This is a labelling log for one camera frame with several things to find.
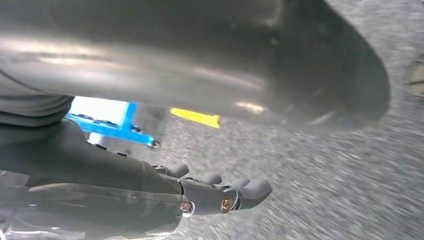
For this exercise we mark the yellow floor tape square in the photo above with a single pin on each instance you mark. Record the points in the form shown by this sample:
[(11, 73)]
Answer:
[(198, 117)]

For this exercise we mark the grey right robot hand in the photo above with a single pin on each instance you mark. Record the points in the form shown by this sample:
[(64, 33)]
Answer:
[(198, 59)]

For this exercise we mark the blue steel shelf rack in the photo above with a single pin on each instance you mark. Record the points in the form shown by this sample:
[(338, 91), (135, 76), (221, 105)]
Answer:
[(112, 130)]

